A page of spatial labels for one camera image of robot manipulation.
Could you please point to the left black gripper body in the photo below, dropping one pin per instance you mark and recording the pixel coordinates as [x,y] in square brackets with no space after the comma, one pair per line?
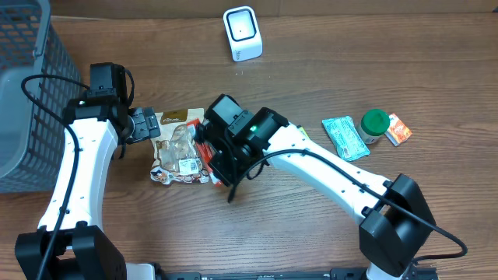
[144,124]

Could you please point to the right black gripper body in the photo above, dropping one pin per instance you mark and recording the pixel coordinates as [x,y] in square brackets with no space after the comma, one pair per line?
[229,169]

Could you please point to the red snack bar wrapper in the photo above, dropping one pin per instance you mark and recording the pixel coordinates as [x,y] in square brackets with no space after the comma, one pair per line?
[204,150]

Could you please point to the brown cookie bag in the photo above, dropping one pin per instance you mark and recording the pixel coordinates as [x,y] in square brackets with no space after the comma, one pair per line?
[176,158]

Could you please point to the yellow highlighter marker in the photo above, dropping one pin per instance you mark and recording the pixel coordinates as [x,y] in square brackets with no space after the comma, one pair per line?
[301,129]

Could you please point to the teal tissue packet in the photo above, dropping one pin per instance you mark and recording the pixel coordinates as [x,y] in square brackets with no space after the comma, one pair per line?
[345,138]

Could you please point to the green lid jar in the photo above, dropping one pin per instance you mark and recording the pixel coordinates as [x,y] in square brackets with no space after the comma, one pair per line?
[373,125]

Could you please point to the orange snack packet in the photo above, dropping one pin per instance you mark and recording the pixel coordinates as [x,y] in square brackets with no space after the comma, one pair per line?
[397,131]

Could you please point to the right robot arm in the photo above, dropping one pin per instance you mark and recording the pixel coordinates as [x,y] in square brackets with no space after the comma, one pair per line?
[393,217]

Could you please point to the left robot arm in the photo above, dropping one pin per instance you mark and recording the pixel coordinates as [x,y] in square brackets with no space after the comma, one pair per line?
[69,242]

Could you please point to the white barcode scanner stand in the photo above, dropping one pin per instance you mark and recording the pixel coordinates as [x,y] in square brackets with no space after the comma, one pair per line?
[243,33]

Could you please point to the grey plastic mesh basket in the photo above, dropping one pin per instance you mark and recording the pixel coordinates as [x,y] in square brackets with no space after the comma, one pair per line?
[33,58]

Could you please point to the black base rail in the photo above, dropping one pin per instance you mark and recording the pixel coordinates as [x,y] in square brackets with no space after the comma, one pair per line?
[264,276]

